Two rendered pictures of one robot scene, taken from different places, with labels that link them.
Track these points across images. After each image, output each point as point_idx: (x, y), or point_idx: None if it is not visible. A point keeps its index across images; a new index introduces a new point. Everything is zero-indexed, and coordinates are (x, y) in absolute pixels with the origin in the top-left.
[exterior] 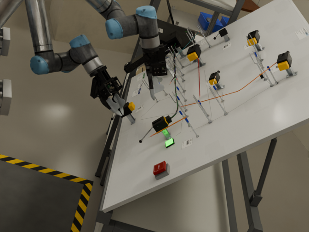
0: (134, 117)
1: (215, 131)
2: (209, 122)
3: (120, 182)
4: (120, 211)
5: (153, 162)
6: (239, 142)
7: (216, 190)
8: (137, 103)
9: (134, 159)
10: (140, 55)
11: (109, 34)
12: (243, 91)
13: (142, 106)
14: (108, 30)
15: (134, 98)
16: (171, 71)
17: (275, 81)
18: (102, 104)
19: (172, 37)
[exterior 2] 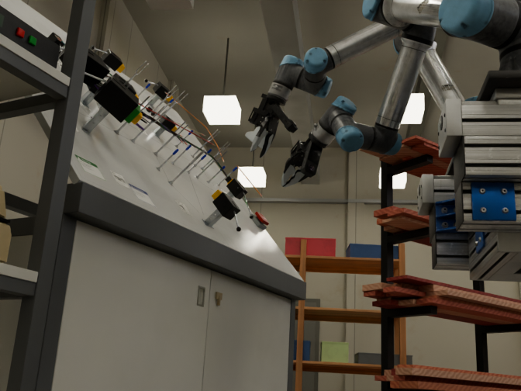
0: (200, 220)
1: (211, 173)
2: (203, 169)
3: (278, 259)
4: None
5: (251, 226)
6: (218, 170)
7: None
8: (171, 205)
9: (254, 240)
10: (281, 109)
11: (328, 93)
12: (165, 130)
13: (179, 202)
14: (329, 89)
15: (157, 203)
16: (95, 131)
17: (160, 112)
18: (307, 177)
19: (99, 58)
